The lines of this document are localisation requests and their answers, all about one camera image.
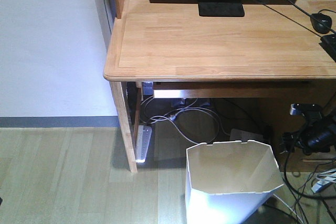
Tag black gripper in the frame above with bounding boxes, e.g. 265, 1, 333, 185
280, 129, 306, 154

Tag white plastic trash bin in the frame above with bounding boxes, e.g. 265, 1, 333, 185
185, 140, 283, 223

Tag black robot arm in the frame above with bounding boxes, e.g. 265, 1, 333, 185
280, 115, 335, 155

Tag white box under desk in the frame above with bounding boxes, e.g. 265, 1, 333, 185
229, 129, 264, 142

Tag black keyboard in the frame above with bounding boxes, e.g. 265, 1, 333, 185
320, 34, 336, 62

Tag black computer mouse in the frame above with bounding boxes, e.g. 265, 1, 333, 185
310, 13, 332, 34

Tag white power strip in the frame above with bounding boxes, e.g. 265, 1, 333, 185
135, 125, 152, 163

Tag black monitor stand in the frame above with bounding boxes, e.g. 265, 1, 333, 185
197, 0, 245, 17

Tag wooden desk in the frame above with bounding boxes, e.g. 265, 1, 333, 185
104, 0, 335, 173

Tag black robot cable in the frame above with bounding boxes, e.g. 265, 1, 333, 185
283, 129, 336, 200

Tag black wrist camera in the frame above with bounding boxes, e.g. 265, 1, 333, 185
289, 103, 322, 120

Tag tangled cables on floor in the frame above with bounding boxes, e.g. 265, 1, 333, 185
262, 155, 336, 224

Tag grey cable under desk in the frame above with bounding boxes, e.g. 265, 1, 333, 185
140, 95, 229, 145

